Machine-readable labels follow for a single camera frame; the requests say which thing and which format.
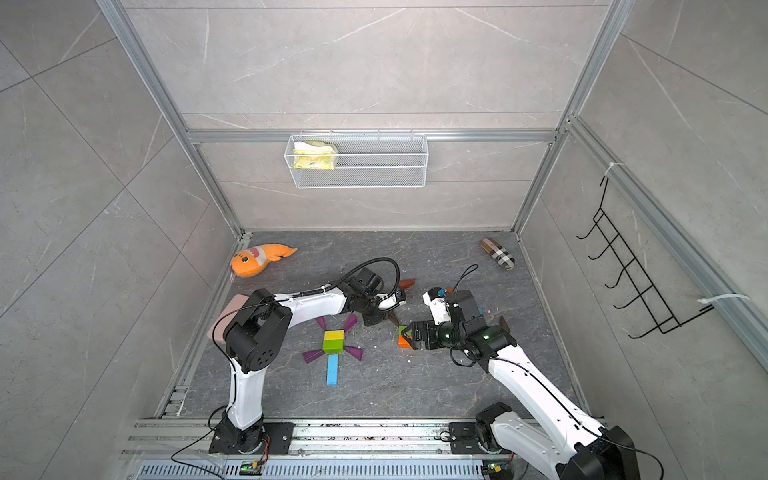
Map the orange rectangular block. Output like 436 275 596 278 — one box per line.
398 335 413 350

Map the dark brown wedge block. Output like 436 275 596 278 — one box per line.
498 315 511 334
387 311 401 327

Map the yellow rectangular block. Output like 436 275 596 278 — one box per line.
324 330 345 341

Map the green rectangular block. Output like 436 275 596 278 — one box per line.
322 339 344 355

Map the light blue block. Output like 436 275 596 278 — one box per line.
326 354 339 386

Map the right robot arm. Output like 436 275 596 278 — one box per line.
401 288 640 479

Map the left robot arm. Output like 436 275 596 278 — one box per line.
209 265 414 454

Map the plaid brown case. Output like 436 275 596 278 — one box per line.
480 237 516 271

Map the orange fish plush toy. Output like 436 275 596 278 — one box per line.
230 244 298 278

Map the yellow white cloth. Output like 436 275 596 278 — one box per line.
292 140 338 170

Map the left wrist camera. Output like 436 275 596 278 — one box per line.
376 289 406 312

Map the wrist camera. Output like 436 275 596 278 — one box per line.
376 289 406 312
423 287 451 325

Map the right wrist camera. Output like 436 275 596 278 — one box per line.
423 287 451 325

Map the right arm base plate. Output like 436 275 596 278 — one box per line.
438 421 520 455

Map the white wire mesh basket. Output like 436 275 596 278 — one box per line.
284 132 429 189

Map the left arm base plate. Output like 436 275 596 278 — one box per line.
208 417 295 455

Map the black wire hook rack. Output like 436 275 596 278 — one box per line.
576 177 714 340

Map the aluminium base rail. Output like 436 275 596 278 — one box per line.
119 418 613 480

